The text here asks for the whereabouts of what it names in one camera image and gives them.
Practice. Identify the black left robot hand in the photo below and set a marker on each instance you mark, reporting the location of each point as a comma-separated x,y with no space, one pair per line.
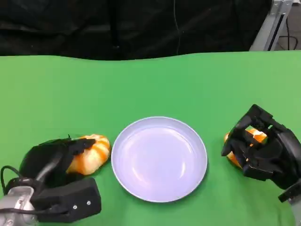
44,157

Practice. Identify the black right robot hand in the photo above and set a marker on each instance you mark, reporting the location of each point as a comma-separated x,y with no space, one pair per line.
277,153

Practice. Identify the orange and white bread roll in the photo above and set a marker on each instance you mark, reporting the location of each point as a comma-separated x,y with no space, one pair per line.
94,157
258,136

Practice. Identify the lilac plate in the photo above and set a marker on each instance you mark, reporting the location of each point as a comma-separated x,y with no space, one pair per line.
160,160

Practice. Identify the green table cloth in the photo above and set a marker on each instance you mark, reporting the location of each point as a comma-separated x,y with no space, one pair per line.
150,89

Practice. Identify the black backdrop curtain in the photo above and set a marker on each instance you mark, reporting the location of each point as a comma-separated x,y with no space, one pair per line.
94,26

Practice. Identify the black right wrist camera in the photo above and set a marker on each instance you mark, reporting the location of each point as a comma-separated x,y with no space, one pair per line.
291,193

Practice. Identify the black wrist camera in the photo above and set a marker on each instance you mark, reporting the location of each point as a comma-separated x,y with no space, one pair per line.
291,193
70,197

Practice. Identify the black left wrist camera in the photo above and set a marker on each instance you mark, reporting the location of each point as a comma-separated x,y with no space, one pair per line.
70,197

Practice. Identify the aluminium frame post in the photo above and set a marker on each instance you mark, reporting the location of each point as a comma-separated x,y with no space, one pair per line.
268,30

